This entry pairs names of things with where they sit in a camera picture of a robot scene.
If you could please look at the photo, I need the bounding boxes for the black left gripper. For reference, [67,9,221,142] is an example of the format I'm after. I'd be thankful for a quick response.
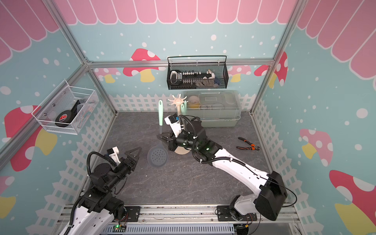
[106,147,142,191]

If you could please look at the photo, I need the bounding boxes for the grey slotted skimmer green handle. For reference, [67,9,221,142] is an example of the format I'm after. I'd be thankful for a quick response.
[147,100,168,168]

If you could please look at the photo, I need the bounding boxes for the beige skimmer green handle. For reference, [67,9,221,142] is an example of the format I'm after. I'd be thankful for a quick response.
[180,100,187,115]

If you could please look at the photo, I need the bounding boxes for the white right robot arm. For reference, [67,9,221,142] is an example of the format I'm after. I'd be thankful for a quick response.
[157,114,291,221]

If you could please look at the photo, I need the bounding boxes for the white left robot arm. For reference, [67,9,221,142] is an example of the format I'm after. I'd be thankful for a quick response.
[61,147,142,235]

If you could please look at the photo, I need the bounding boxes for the beige utensil rack stand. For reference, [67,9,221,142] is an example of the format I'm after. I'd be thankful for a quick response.
[167,93,192,156]

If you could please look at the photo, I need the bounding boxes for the green storage box clear lid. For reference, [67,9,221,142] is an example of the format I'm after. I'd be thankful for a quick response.
[184,90,241,127]

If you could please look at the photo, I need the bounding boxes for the orange black pliers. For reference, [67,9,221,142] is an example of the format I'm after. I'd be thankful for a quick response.
[236,137,260,151]

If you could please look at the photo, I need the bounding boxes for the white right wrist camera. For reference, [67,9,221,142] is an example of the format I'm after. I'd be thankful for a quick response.
[164,113,182,138]

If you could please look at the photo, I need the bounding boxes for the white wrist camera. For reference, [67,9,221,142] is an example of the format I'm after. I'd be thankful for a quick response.
[164,113,182,138]
[107,146,120,166]

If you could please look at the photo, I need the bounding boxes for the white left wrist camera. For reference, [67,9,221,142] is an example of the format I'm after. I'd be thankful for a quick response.
[107,146,120,166]

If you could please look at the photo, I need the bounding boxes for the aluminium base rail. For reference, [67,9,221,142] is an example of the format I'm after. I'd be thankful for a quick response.
[53,204,305,235]

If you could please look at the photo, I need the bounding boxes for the black wire wall basket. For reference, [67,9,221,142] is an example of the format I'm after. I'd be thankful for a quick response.
[166,55,229,90]

